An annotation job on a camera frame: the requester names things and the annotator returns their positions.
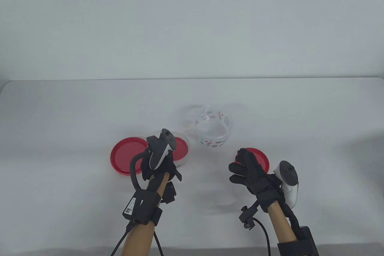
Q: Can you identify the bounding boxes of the black and white controller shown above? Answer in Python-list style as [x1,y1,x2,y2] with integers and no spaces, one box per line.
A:
[273,161,299,208]
[146,128,176,170]

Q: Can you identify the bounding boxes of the person's left forearm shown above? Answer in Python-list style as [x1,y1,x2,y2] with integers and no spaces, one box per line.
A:
[121,175,170,256]

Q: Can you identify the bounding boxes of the large red container lid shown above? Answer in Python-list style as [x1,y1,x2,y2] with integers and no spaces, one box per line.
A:
[110,137,151,175]

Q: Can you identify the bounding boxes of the thin black camera cable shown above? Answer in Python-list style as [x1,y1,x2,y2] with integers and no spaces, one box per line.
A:
[252,218,270,256]
[154,232,163,256]

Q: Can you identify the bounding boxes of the medium clear printed food container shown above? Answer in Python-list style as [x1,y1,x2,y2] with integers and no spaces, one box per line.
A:
[156,131,191,170]

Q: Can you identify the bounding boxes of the large clear printed food container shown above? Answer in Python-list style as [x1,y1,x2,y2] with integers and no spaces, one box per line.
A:
[193,106,234,149]

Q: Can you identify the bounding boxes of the black braided cable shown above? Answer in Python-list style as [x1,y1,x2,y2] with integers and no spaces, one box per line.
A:
[280,200,302,234]

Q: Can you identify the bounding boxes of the thick black looped cable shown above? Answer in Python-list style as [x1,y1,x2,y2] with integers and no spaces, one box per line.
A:
[130,149,150,192]

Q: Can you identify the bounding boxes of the person's right forearm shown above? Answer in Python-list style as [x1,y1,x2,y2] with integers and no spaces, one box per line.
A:
[265,200,297,243]

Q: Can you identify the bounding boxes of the small red container lid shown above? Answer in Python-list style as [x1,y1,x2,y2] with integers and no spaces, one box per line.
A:
[172,137,189,162]

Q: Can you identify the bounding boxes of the person's right hand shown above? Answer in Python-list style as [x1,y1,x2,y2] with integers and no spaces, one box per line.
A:
[229,148,284,211]

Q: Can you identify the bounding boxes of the black forearm strap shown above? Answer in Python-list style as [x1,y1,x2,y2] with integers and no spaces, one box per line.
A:
[277,238,315,256]
[150,206,163,226]

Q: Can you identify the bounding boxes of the medium red container lid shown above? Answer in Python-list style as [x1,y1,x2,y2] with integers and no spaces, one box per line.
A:
[235,147,270,175]

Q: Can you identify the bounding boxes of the plain black forearm box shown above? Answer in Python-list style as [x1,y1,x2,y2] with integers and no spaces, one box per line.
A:
[298,226,319,256]

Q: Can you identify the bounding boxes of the black box with white label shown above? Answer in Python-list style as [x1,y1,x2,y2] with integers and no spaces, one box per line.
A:
[122,189,161,225]

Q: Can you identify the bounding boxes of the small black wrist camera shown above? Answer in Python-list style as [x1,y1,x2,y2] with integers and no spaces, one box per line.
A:
[239,203,258,229]
[162,181,177,204]

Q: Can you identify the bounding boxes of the person's left hand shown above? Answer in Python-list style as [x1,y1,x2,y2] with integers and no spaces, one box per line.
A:
[141,149,183,182]

